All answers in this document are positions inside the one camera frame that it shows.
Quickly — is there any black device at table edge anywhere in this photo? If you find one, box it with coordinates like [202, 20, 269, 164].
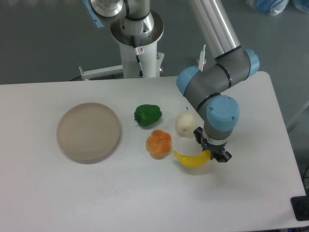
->
[291, 196, 309, 221]

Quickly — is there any yellow toy banana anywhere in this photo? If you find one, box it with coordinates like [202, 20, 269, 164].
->
[173, 150, 211, 168]

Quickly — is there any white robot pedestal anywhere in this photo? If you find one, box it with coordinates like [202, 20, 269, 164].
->
[79, 10, 164, 80]

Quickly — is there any white toy pear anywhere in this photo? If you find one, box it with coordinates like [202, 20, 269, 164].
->
[175, 109, 197, 138]

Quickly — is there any blue plastic bag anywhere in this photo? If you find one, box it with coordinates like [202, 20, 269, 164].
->
[246, 0, 289, 16]

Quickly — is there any black cable on pedestal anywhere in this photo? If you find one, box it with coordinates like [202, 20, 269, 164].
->
[130, 35, 145, 78]

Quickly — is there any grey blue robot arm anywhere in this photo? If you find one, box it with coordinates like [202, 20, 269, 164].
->
[81, 0, 259, 162]

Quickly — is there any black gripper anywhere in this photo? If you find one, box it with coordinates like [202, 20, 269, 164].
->
[193, 127, 232, 162]

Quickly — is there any orange toy pumpkin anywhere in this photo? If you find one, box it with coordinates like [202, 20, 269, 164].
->
[146, 130, 172, 160]

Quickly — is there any green toy bell pepper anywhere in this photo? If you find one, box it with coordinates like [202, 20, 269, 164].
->
[134, 104, 162, 127]

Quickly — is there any white metal bracket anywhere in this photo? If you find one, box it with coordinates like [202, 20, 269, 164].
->
[198, 44, 207, 72]

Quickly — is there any beige round plate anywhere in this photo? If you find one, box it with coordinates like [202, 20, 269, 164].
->
[56, 102, 121, 164]

